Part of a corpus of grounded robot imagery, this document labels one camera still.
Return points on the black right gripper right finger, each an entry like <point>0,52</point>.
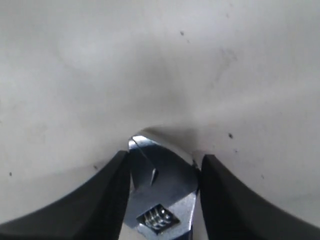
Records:
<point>232,211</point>

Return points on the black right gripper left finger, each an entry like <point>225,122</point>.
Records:
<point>94,211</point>

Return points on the adjustable wrench black handle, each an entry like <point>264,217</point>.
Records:
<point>165,184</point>

